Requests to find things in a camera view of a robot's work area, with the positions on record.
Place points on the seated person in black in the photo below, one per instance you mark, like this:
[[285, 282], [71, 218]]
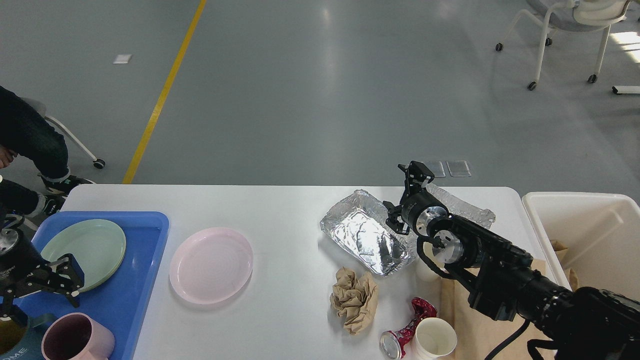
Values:
[[25, 132]]

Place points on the crushed red soda can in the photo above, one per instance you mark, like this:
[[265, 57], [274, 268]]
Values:
[[392, 343]]

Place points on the brown paper bag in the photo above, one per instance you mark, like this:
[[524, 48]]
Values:
[[477, 334]]

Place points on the white bar on floor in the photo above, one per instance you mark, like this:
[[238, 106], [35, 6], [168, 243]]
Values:
[[626, 89]]

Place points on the green plate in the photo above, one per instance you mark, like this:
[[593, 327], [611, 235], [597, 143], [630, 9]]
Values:
[[98, 245]]

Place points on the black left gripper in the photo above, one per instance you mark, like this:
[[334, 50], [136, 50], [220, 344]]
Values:
[[23, 268]]

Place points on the aluminium foil tray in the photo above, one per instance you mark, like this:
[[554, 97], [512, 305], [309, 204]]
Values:
[[357, 223]]

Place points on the blue HOME mug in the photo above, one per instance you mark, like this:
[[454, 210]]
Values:
[[21, 335]]

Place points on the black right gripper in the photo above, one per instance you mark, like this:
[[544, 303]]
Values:
[[417, 211]]

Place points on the blue plastic tray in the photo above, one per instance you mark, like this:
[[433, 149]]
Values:
[[119, 303]]

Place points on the pink plate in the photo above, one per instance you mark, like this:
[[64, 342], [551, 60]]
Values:
[[211, 266]]

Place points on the white paper cup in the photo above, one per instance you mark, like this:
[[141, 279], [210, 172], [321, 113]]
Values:
[[433, 338]]

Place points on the white office chair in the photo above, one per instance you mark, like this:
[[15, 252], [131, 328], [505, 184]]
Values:
[[573, 16]]

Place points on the person's hand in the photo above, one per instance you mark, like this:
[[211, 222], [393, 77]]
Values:
[[7, 156]]

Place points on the white plastic bin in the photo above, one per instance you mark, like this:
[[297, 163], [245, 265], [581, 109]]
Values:
[[596, 236]]

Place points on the crumpled brown paper ball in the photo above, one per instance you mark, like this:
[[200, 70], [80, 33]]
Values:
[[355, 299]]

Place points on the pink mug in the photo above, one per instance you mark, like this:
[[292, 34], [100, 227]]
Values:
[[76, 336]]

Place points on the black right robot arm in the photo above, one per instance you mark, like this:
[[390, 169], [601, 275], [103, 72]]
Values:
[[586, 324]]

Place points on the white chair on left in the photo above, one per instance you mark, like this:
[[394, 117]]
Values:
[[41, 108]]

